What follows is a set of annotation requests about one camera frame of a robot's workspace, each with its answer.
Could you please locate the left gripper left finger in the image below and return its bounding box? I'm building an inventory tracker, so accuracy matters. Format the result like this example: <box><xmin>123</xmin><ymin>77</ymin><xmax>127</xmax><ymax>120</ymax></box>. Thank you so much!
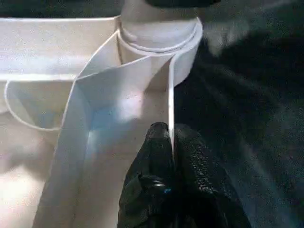
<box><xmin>116</xmin><ymin>122</ymin><xmax>177</xmax><ymax>228</ymax></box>

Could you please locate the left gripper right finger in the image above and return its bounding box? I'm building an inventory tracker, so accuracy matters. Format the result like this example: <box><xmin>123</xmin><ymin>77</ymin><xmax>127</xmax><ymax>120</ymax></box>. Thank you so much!
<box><xmin>173</xmin><ymin>123</ymin><xmax>252</xmax><ymax>228</ymax></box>

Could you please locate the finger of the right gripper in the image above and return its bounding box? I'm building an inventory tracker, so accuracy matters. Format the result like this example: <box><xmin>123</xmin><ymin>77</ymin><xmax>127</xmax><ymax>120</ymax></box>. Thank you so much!
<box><xmin>144</xmin><ymin>0</ymin><xmax>222</xmax><ymax>8</ymax></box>

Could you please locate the white plastic table leg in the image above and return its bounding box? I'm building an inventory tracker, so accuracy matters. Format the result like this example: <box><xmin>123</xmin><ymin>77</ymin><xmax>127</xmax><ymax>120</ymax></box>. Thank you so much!
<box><xmin>118</xmin><ymin>0</ymin><xmax>203</xmax><ymax>52</ymax></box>

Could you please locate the white plastic table top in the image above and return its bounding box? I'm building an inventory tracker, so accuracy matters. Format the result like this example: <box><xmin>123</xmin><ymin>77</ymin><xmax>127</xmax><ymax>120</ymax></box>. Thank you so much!
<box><xmin>0</xmin><ymin>16</ymin><xmax>204</xmax><ymax>228</ymax></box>

